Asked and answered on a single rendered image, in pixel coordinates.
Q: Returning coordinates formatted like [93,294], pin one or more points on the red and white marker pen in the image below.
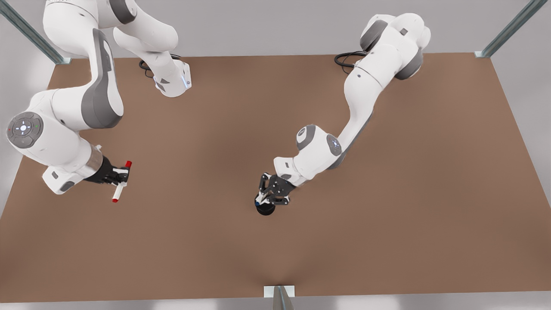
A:
[119,188]

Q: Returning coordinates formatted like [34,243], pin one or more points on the black pen with blue tip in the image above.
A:
[266,209]

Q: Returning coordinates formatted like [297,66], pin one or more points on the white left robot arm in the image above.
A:
[366,90]

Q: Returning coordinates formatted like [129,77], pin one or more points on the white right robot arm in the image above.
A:
[64,107]

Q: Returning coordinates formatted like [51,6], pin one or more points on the silver frame post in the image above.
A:
[510,29]
[30,32]
[280,297]

